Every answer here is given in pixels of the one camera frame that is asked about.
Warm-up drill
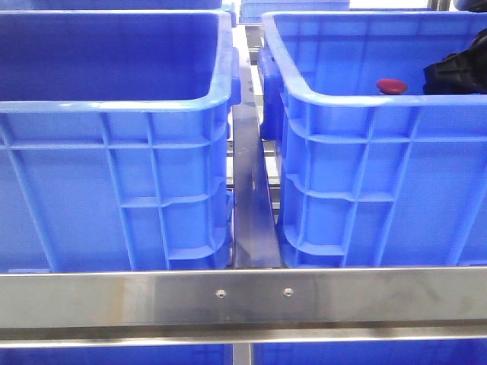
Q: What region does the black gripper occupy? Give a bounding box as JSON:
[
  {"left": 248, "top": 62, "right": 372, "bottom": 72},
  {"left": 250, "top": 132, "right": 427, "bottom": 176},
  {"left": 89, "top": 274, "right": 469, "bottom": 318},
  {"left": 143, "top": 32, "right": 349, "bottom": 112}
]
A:
[{"left": 423, "top": 29, "right": 486, "bottom": 95}]

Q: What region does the red mushroom push button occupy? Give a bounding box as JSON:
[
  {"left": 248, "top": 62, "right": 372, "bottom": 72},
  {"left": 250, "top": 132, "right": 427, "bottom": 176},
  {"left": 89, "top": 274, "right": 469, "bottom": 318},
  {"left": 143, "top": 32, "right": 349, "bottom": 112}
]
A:
[{"left": 376, "top": 78, "right": 408, "bottom": 96}]

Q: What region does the right blue plastic crate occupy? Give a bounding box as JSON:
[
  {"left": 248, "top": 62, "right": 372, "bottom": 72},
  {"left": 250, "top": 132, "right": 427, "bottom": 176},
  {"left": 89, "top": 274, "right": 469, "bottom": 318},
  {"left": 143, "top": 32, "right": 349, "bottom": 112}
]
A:
[{"left": 262, "top": 11, "right": 486, "bottom": 268}]

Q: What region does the blue plastic crate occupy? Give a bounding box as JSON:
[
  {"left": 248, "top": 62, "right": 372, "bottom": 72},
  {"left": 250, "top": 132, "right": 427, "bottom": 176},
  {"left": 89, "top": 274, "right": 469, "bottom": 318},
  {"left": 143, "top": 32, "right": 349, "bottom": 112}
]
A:
[
  {"left": 1, "top": 11, "right": 240, "bottom": 274},
  {"left": 262, "top": 11, "right": 486, "bottom": 268}
]

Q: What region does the blue crate behind right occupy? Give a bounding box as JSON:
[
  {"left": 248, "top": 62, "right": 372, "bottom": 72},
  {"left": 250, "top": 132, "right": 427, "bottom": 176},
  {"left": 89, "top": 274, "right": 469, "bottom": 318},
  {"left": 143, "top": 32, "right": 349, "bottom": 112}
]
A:
[{"left": 240, "top": 0, "right": 350, "bottom": 24}]

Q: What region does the steel centre divider bar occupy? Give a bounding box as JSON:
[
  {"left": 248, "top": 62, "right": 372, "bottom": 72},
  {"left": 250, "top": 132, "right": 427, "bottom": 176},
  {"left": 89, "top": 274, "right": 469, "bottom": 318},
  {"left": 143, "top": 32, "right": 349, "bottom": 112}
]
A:
[{"left": 232, "top": 25, "right": 282, "bottom": 268}]

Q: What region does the lower right blue crate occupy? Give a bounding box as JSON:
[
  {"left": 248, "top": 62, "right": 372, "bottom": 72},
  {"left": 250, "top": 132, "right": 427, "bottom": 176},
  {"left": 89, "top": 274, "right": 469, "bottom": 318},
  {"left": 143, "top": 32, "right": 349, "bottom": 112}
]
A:
[{"left": 253, "top": 339, "right": 486, "bottom": 364}]

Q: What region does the left blue plastic crate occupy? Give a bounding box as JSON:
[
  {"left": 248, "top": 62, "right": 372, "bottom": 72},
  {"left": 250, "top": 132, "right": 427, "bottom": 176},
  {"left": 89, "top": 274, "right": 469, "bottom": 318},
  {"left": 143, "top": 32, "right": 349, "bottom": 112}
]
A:
[{"left": 1, "top": 11, "right": 240, "bottom": 274}]

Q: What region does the lower left blue crate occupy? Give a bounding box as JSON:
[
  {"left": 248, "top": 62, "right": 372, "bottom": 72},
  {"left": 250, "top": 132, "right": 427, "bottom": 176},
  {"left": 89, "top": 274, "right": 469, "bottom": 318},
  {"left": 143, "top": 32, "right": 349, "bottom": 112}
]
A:
[{"left": 1, "top": 344, "right": 233, "bottom": 364}]

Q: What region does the blue crate behind left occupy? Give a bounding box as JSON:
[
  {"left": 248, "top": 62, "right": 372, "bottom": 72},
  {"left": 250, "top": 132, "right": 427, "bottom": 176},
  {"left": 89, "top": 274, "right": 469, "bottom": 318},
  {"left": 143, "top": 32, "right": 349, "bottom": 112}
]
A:
[{"left": 1, "top": 0, "right": 237, "bottom": 27}]

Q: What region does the right rail screw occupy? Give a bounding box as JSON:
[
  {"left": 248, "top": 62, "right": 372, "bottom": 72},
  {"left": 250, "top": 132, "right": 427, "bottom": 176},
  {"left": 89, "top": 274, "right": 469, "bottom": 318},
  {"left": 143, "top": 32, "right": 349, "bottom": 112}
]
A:
[{"left": 283, "top": 287, "right": 294, "bottom": 297}]

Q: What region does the rail screw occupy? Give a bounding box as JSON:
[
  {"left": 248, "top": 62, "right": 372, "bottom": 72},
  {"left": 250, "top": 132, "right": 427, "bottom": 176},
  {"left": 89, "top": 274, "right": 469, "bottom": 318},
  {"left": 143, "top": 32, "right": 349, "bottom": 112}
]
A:
[
  {"left": 283, "top": 287, "right": 294, "bottom": 297},
  {"left": 215, "top": 289, "right": 227, "bottom": 298}
]

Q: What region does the left rail screw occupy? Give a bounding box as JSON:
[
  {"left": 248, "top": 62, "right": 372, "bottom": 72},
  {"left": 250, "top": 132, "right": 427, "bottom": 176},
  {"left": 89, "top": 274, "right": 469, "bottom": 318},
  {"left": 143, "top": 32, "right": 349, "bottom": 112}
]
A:
[{"left": 215, "top": 289, "right": 227, "bottom": 298}]

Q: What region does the stainless steel front rail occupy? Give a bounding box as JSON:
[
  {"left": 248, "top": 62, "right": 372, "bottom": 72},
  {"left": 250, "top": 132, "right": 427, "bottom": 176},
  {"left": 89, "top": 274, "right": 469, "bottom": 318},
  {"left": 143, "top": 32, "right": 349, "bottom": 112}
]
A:
[{"left": 1, "top": 267, "right": 486, "bottom": 348}]

